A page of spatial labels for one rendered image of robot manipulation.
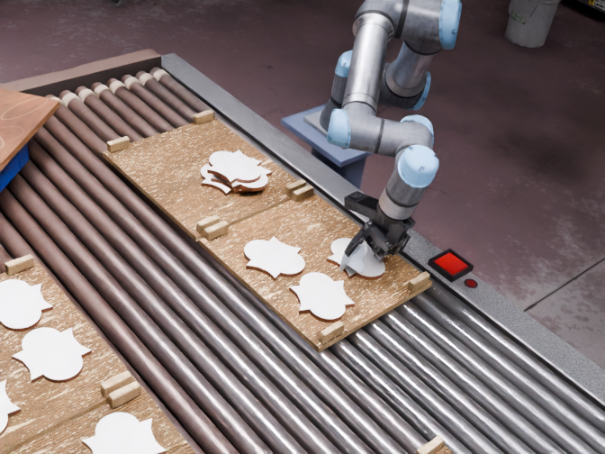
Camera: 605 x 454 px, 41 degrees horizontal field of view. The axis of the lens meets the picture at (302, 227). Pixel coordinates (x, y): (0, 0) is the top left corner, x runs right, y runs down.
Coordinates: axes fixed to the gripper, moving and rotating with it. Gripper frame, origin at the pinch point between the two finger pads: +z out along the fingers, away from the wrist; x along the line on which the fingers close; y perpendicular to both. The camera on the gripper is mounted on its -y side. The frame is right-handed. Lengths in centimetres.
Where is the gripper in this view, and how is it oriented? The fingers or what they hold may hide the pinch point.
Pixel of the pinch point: (357, 257)
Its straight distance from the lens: 185.6
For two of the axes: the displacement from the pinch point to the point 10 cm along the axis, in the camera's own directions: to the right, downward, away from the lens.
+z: -2.7, 6.2, 7.3
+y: 6.1, 7.0, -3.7
